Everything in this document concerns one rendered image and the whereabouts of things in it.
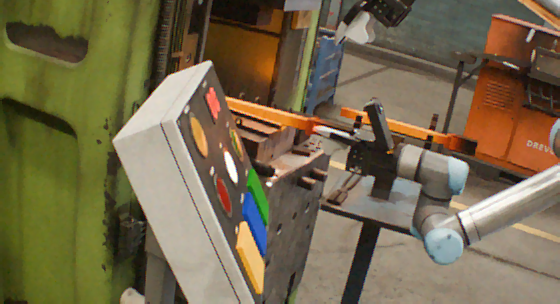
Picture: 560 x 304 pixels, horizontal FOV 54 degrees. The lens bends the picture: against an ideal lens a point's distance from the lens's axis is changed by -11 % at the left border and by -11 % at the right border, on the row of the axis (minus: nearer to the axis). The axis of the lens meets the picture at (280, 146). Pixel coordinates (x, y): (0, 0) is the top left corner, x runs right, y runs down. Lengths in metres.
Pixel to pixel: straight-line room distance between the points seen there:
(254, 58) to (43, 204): 0.71
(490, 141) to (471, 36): 4.16
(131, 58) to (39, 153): 0.40
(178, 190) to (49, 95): 0.60
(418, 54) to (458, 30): 0.73
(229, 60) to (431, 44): 7.36
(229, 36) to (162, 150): 1.07
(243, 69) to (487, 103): 3.31
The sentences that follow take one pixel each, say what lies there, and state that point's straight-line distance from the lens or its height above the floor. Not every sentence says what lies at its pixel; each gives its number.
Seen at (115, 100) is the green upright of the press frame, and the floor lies 1.08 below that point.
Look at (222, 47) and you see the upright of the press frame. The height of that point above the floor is 1.09.
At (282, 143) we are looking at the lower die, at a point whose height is 0.95.
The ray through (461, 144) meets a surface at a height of 0.97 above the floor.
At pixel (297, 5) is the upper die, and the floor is 1.28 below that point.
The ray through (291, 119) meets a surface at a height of 1.02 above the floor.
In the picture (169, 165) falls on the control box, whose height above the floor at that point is 1.15.
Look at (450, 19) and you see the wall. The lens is 8.92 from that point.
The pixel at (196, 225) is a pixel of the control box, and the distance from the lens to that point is 0.72.
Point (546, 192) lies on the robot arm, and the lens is 1.25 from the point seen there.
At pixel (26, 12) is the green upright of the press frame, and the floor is 1.19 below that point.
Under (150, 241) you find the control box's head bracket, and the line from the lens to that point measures 0.93.
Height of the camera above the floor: 1.41
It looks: 19 degrees down
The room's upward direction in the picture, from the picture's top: 11 degrees clockwise
